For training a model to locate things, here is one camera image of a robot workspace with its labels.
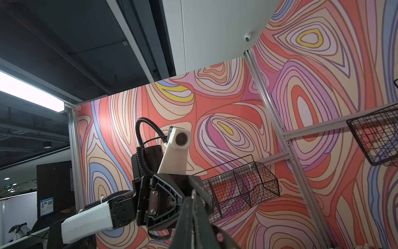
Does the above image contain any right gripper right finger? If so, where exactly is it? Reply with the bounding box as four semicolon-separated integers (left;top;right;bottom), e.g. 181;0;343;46
192;194;220;249

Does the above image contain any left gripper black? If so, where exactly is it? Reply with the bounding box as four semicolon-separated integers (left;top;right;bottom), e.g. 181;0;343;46
133;172;215;231

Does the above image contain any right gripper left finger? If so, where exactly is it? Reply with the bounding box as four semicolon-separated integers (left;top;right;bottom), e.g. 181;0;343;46
169;197;193;249

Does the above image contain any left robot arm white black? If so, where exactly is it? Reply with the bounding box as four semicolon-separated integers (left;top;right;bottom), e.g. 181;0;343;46
60;118;217;249

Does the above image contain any black monitor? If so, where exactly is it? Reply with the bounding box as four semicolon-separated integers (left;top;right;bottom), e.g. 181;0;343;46
36;161;75;218

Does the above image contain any ceiling light panel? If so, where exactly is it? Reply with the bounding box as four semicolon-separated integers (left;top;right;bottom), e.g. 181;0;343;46
1;71;65;112

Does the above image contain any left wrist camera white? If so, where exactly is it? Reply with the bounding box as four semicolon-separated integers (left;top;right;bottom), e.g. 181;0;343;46
157;126;192;175

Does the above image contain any black wire basket left wall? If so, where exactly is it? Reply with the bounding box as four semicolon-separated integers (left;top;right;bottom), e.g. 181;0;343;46
196;154;280;223

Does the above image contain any black wire basket wall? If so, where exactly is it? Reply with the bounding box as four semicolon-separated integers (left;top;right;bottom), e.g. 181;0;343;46
346;102;398;167
196;154;280;223

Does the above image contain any black wire basket back wall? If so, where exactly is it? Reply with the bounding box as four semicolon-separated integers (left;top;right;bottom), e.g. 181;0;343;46
346;102;398;167

